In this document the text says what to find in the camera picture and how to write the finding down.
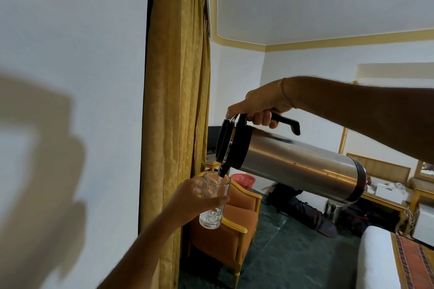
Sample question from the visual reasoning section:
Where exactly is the person's left hand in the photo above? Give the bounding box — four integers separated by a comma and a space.
166, 176, 230, 227

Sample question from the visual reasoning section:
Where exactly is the wooden desk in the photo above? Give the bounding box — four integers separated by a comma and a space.
346, 153, 434, 237

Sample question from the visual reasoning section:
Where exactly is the orange upholstered wooden armchair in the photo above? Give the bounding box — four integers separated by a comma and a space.
187, 171, 263, 289

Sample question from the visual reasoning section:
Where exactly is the red plastic basket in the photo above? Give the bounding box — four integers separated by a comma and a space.
231, 173, 256, 191

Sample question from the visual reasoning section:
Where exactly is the patterned orange bed runner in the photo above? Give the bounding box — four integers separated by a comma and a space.
391, 233, 434, 289

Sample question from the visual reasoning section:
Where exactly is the thin bracelet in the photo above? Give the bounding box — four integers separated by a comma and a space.
280, 78, 296, 109

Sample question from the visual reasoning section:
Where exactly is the person's right hand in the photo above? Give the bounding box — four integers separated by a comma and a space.
226, 79, 295, 129

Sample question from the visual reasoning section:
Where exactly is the clear drinking glass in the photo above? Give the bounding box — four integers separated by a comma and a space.
199, 172, 231, 230

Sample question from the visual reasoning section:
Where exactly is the small steel pedal bin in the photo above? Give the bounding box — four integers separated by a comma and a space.
325, 199, 346, 225

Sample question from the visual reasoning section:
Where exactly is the person's right forearm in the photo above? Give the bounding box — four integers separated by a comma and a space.
282, 76, 434, 164

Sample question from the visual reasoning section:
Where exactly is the white paper bag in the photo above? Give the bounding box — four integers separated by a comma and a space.
375, 183, 410, 205

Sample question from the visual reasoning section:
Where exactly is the black television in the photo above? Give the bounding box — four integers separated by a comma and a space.
207, 126, 222, 155

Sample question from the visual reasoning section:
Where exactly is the stainless steel thermos jug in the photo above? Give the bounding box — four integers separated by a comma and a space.
216, 113, 367, 204

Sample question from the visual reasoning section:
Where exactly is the black bag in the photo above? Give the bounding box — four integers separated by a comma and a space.
268, 183, 338, 238

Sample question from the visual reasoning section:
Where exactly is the wooden framed mirror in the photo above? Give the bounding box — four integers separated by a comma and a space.
414, 160, 434, 182

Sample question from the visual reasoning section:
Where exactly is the white bed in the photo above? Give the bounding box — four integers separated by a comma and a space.
356, 226, 434, 289

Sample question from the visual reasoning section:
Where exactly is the gold yellow curtain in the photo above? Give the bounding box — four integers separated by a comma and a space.
139, 0, 211, 289

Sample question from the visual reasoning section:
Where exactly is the person's left forearm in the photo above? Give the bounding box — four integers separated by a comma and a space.
97, 212, 185, 289

